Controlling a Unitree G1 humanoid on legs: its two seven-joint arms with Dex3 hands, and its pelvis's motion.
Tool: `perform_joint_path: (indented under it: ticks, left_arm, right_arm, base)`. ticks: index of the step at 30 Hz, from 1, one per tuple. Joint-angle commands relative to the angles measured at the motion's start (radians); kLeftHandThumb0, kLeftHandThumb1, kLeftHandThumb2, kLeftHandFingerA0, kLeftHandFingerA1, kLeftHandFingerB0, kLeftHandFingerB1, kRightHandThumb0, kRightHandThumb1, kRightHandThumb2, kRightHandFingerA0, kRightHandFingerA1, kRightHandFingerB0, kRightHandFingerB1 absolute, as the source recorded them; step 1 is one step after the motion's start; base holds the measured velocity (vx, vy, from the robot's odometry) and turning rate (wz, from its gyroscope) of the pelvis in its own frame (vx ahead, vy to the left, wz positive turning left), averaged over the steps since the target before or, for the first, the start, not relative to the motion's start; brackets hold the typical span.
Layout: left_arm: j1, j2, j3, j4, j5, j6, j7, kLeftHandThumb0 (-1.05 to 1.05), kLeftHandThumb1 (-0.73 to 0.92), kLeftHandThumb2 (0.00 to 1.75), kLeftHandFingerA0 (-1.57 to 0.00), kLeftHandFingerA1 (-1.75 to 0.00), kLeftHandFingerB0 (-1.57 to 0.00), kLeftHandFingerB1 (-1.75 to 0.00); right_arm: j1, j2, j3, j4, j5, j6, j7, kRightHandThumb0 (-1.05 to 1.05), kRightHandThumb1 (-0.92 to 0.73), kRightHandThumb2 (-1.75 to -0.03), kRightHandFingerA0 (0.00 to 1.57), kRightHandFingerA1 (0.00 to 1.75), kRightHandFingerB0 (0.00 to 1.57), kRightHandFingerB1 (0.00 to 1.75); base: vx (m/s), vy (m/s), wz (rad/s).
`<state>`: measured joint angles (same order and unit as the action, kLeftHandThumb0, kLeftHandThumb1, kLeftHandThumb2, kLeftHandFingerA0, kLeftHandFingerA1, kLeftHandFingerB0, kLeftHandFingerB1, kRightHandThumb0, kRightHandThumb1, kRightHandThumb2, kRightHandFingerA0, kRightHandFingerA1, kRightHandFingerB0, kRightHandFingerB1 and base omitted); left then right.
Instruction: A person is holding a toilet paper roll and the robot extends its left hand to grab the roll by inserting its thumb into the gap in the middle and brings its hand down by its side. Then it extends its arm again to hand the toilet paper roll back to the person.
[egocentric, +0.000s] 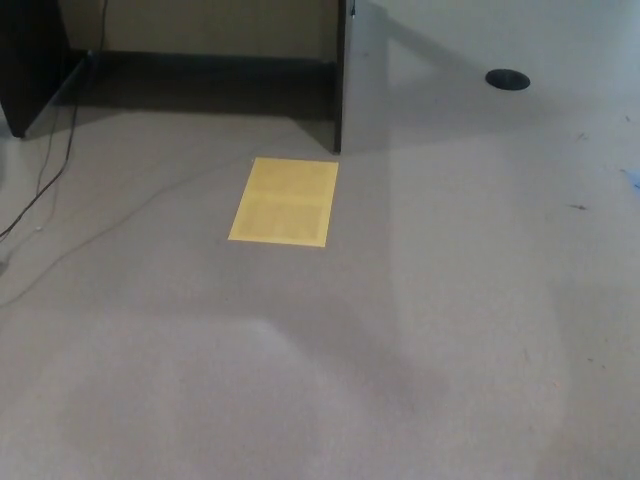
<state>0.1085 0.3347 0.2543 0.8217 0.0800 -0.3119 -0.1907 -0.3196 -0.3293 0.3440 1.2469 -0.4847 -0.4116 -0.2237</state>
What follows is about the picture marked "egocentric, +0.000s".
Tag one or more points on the yellow paper sheet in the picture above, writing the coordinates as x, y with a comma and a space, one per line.
284, 202

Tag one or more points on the black round floor cover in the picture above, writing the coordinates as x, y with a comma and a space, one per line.
507, 79

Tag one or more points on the black desk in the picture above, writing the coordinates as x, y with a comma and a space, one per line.
30, 60

